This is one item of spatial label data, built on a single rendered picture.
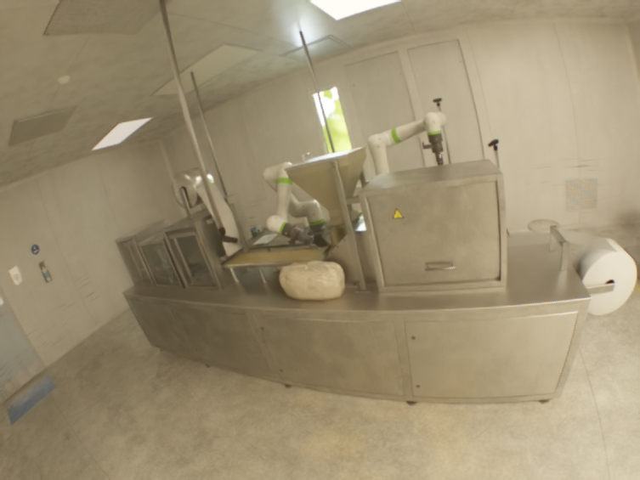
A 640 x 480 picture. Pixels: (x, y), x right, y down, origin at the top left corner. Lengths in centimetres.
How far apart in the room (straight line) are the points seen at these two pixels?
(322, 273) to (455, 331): 74
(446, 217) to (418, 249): 21
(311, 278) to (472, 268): 83
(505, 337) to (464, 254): 45
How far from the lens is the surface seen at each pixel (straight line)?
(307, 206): 235
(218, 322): 218
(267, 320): 182
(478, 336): 148
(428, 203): 136
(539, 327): 150
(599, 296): 190
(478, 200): 136
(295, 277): 162
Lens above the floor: 160
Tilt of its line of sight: 18 degrees down
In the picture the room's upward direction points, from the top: 15 degrees counter-clockwise
